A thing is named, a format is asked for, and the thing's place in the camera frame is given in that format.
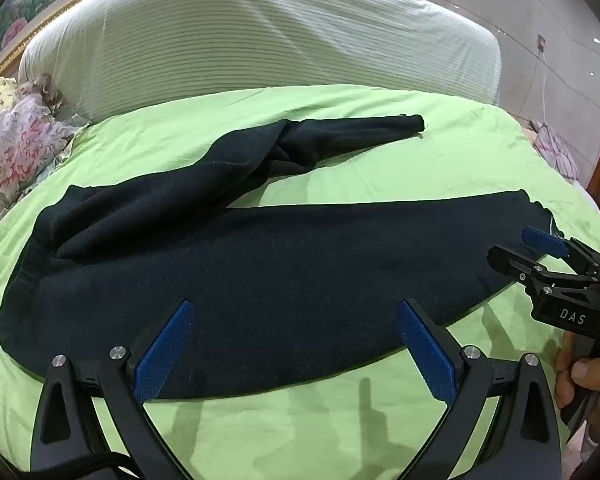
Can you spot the white striped headboard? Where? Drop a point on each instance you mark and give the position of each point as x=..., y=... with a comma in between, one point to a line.
x=280, y=35

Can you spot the wall outlet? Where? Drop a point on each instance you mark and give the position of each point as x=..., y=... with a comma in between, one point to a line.
x=542, y=43

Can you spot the floral ruffled pillow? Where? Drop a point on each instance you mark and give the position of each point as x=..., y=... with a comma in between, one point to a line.
x=20, y=145

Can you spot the black pants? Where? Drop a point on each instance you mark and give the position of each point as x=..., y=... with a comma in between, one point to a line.
x=280, y=260

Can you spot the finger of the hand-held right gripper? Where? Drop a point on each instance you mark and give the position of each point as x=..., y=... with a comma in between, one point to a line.
x=545, y=242
x=515, y=262

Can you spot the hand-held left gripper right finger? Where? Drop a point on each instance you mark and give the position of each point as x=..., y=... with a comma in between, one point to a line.
x=427, y=350

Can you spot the person's right hand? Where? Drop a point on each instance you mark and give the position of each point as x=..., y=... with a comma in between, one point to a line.
x=597, y=375

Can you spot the gold framed floral painting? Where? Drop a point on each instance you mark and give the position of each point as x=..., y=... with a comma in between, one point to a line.
x=40, y=5

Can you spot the green bed sheet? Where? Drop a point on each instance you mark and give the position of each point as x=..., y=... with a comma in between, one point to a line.
x=380, y=170

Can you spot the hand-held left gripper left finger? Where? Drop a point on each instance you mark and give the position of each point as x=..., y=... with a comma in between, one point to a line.
x=162, y=350

